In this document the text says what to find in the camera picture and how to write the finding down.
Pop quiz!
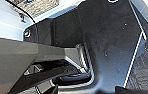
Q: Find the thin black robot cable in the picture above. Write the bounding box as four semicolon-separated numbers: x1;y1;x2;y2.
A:
4;0;40;36

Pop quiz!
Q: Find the thick grey robot torso limb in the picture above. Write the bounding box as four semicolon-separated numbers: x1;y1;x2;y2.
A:
0;35;93;94

